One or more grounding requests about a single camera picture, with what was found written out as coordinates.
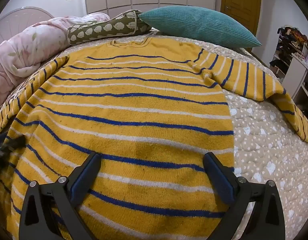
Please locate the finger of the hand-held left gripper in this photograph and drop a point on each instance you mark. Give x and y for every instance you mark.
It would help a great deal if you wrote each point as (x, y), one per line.
(8, 147)

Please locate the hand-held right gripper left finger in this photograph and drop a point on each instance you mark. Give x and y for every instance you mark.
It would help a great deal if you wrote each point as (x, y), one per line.
(84, 177)

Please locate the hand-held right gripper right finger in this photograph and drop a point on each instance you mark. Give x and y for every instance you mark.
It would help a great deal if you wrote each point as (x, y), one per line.
(220, 177)

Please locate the yellow striped sweater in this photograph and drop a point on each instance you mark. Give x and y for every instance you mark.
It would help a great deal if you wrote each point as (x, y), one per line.
(133, 120)

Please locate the pile of dark clothes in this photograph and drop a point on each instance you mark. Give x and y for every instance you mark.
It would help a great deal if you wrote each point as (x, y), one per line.
(293, 35)

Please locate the geometric patterned blanket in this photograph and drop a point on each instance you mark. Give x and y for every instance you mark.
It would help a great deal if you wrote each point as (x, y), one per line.
(17, 92)

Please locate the beige dotted bedspread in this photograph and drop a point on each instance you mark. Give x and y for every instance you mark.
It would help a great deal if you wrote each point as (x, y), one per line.
(259, 135)

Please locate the pink floral duvet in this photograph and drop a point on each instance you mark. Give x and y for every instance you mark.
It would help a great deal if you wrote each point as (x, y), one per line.
(31, 45)

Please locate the white shelf rack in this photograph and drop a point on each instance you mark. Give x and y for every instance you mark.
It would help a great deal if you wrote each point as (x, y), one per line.
(294, 80)

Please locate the pink rounded headboard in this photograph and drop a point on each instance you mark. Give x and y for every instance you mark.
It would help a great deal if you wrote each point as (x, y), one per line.
(18, 17)

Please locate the green hedgehog print pillow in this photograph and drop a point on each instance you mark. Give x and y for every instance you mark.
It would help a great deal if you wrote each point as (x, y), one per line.
(103, 28)

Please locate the wooden door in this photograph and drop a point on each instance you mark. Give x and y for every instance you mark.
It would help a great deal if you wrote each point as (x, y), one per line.
(240, 2)

